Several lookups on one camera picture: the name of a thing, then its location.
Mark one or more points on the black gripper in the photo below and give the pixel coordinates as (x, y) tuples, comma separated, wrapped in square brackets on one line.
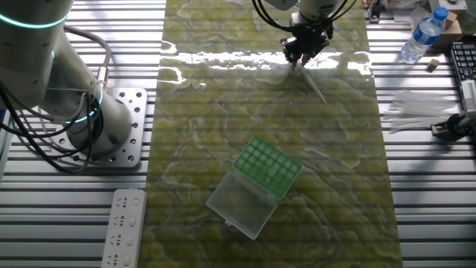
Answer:
[(308, 37)]

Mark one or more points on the large clear pipette tip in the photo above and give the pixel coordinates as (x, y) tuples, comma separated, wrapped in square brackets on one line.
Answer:
[(312, 83)]

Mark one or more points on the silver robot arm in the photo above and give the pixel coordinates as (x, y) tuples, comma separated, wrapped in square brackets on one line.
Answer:
[(29, 56)]

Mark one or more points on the green pipette tip holder box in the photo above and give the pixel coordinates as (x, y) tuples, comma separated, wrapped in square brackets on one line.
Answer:
[(267, 167)]

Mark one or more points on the pile of clear pipette tips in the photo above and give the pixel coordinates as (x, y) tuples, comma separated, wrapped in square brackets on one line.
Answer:
[(416, 111)]

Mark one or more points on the clear water bottle blue cap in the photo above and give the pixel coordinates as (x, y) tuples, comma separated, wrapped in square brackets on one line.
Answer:
[(424, 35)]

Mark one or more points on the small wooden cube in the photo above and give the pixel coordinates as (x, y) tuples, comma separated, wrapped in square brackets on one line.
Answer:
[(433, 65)]

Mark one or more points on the green marble pattern mat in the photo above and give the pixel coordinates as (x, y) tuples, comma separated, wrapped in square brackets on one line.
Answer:
[(334, 186)]

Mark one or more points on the white box with black knob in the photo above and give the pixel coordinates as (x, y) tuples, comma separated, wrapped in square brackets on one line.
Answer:
[(444, 5)]

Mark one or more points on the cardboard box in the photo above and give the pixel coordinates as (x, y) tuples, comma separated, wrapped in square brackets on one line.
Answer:
[(451, 35)]

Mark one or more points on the black keyboard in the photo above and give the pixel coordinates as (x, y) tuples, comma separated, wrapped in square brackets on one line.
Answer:
[(465, 59)]

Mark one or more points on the white power strip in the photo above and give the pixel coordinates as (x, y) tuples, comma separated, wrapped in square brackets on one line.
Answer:
[(124, 227)]

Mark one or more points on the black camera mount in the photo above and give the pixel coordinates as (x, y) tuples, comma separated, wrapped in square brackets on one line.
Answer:
[(455, 124)]

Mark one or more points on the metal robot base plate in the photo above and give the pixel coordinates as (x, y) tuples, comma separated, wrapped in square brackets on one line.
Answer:
[(135, 111)]

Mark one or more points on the ribbed silver depth camera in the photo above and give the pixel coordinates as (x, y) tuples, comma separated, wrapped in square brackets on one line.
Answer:
[(469, 95)]

